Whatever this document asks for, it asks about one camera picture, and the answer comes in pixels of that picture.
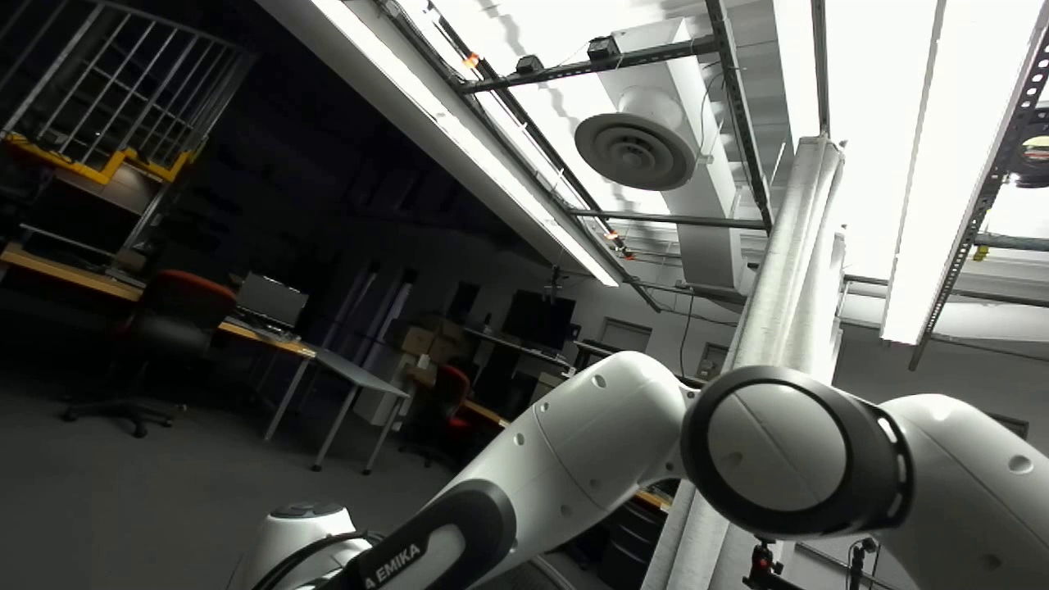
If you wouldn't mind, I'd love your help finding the small red chair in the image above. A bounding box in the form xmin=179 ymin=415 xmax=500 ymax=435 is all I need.
xmin=419 ymin=362 xmax=477 ymax=446

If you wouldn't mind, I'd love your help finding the red black office chair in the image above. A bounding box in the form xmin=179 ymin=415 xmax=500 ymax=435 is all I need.
xmin=59 ymin=264 xmax=239 ymax=441

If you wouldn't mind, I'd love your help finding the black background monitor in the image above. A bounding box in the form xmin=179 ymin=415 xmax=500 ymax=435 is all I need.
xmin=497 ymin=286 xmax=579 ymax=354

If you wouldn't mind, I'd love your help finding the long ceiling light strip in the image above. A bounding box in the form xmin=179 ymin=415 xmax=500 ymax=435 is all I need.
xmin=257 ymin=0 xmax=625 ymax=291

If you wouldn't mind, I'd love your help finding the round ceiling vent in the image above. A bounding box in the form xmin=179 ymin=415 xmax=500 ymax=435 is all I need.
xmin=571 ymin=108 xmax=698 ymax=192

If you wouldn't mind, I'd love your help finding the grey folding table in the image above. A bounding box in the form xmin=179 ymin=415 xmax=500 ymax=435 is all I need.
xmin=213 ymin=311 xmax=415 ymax=480

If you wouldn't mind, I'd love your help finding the grey boxy monitor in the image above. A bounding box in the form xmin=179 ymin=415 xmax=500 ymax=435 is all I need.
xmin=232 ymin=270 xmax=312 ymax=334

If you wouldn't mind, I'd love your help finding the white pillar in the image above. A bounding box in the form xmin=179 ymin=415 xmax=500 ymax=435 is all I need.
xmin=638 ymin=135 xmax=853 ymax=590

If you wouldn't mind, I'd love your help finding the yellow-edged workbench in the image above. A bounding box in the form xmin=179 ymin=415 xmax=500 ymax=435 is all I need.
xmin=0 ymin=128 xmax=202 ymax=322

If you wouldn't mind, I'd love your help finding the white window grid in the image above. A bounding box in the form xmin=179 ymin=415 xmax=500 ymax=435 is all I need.
xmin=0 ymin=0 xmax=257 ymax=171

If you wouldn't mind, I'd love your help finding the metal ceiling rack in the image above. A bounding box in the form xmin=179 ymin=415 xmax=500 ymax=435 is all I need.
xmin=914 ymin=29 xmax=1049 ymax=345

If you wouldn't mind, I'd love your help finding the black ceiling rail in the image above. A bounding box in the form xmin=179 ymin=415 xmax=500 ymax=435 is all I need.
xmin=456 ymin=29 xmax=727 ymax=97

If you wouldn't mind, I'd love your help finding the black camera on stand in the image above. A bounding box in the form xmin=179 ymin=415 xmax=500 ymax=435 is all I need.
xmin=742 ymin=535 xmax=793 ymax=590

